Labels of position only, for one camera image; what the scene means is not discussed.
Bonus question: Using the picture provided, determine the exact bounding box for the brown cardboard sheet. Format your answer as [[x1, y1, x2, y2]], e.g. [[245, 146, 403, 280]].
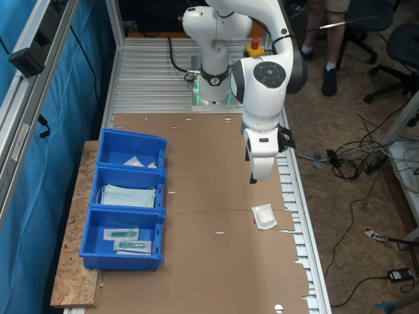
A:
[[86, 113, 310, 314]]

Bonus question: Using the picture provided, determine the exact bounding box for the yellow red emergency stop button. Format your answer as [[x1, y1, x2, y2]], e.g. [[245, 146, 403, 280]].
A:
[[244, 37, 265, 59]]

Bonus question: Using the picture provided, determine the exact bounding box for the blue bin with white packs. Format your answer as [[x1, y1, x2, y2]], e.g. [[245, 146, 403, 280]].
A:
[[97, 128, 168, 171]]

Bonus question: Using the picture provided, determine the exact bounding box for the blue bin with surgical masks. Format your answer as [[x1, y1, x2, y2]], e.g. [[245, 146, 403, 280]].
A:
[[88, 163, 166, 213]]

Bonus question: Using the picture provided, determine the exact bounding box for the pale green surgical mask stack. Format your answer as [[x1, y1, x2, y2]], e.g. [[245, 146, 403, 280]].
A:
[[95, 183, 157, 209]]

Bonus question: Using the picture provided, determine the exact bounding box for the red white striped piece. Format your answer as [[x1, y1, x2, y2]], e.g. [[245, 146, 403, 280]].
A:
[[363, 226, 389, 243]]

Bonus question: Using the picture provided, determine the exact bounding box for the clear packet with green part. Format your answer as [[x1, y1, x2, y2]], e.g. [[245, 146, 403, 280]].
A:
[[113, 239, 153, 255], [103, 228, 140, 241]]

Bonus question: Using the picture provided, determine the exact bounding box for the person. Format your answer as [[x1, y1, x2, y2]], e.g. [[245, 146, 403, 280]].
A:
[[300, 0, 348, 97]]

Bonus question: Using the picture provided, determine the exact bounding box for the white desk leg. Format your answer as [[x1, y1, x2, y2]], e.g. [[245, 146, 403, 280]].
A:
[[382, 91, 419, 148]]

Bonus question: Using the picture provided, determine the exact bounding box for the grey sneaker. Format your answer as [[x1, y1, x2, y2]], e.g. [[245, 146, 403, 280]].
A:
[[287, 2, 308, 18]]

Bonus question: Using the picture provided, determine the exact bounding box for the thin metal rod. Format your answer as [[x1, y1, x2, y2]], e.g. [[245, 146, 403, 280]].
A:
[[305, 14, 379, 33]]

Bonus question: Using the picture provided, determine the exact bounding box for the blue bin with green packets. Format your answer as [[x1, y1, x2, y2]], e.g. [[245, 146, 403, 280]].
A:
[[78, 205, 164, 271]]

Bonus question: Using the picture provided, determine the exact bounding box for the black power adapter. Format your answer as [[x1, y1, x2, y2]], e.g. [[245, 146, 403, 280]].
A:
[[386, 268, 412, 283]]

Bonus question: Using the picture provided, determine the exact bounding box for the dark office chair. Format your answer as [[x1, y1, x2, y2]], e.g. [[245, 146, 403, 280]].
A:
[[338, 0, 395, 65], [363, 22, 419, 104]]

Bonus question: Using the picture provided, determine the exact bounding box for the OSB wood board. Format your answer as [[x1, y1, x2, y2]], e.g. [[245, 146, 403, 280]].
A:
[[49, 140, 104, 308]]

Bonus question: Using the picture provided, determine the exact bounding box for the black floor cable tangle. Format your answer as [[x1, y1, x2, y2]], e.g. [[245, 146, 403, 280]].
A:
[[326, 113, 395, 181]]

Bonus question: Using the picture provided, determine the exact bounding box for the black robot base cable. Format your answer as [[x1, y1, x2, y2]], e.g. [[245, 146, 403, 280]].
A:
[[167, 36, 201, 82]]

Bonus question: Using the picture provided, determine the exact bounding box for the black hanging cable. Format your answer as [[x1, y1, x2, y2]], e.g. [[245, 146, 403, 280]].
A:
[[69, 25, 103, 116]]

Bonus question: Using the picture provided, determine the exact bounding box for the aluminium upright post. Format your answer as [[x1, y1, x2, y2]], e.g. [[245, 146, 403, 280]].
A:
[[103, 0, 129, 129]]

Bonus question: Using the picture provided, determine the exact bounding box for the black cable with ferrite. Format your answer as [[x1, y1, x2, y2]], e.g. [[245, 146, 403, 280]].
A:
[[37, 113, 52, 140]]

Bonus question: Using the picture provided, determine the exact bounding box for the long aluminium frame beam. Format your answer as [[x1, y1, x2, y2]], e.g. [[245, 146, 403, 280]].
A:
[[0, 0, 81, 203]]

